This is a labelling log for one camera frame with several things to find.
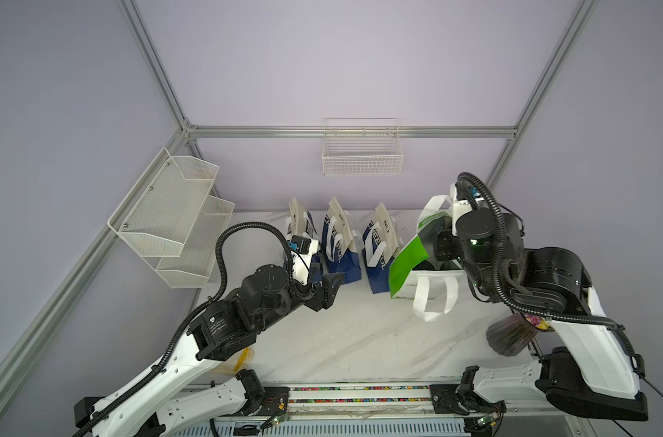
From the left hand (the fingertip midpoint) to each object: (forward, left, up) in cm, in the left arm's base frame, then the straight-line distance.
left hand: (328, 275), depth 61 cm
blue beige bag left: (+29, +11, -14) cm, 34 cm away
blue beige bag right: (+18, -15, -12) cm, 26 cm away
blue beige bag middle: (+20, -3, -13) cm, 24 cm away
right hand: (+6, -25, +11) cm, 28 cm away
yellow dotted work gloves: (-8, +26, -32) cm, 42 cm away
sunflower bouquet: (-5, -51, -23) cm, 56 cm away
